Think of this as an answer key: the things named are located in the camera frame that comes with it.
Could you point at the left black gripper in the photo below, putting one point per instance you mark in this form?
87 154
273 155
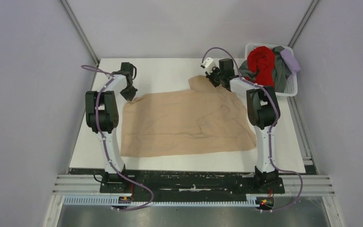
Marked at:
130 96

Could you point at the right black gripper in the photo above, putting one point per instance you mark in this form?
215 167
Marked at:
215 69

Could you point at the beige t shirt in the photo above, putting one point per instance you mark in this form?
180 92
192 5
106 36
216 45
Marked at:
202 119

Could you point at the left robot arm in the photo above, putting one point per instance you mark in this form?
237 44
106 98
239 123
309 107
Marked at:
102 116

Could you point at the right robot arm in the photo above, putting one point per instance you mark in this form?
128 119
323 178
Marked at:
263 113

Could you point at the red t shirt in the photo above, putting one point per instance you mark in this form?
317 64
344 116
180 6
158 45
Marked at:
261 61

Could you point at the grey t shirt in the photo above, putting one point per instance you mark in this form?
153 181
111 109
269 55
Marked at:
280 72

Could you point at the white plastic laundry basket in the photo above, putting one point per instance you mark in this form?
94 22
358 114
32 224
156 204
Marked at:
291 88

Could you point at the lilac t shirt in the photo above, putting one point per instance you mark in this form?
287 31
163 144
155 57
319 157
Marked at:
290 61

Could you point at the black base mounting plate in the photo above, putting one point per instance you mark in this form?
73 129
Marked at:
187 186

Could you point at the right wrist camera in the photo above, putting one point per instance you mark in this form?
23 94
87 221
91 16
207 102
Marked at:
208 65

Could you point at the left corner wall profile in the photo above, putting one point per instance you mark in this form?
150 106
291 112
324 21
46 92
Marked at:
82 35

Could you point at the corner wall profile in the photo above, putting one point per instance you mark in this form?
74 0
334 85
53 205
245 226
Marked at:
82 35
302 24

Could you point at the right corner wall profile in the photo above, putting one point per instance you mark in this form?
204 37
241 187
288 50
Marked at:
302 24

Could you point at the white slotted cable duct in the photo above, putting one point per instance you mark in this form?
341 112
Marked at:
118 201

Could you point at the aluminium frame rail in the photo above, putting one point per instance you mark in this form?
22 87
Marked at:
313 185

